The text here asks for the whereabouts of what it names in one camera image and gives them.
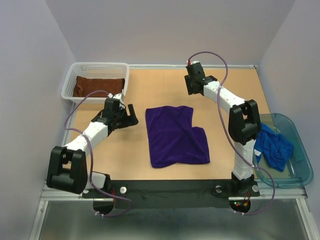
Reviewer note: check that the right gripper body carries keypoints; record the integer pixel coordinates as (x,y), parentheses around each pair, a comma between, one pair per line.
(189,85)

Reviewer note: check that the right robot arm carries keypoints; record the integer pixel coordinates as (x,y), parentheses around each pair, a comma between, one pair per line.
(243,127)

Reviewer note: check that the teal translucent plastic bin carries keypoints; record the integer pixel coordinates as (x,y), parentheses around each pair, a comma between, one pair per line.
(298,171)

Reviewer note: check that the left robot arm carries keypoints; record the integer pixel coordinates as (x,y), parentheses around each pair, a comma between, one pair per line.
(67,169)

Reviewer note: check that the brown towel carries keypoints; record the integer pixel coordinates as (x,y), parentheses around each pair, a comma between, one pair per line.
(85,86)

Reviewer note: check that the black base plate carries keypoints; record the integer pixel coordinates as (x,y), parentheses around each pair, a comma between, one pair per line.
(178,194)

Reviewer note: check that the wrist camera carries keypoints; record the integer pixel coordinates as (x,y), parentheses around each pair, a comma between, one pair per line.
(118,96)
(192,62)

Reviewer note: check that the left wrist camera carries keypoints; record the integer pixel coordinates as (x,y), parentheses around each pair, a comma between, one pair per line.
(118,96)

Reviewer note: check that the white plastic mesh basket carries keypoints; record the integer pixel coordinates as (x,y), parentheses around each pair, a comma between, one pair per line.
(94,70)

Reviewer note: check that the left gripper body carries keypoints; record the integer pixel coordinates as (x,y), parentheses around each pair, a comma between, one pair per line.
(122,117)

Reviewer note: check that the aluminium frame rail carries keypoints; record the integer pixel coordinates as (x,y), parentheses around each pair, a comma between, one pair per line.
(47,195)

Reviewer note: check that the blue towel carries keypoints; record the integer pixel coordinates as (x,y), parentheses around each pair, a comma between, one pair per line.
(274,147)

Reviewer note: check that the purple towel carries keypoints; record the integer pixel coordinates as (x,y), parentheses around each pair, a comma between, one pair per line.
(172,138)

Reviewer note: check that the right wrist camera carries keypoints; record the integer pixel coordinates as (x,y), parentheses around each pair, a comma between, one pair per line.
(192,62)

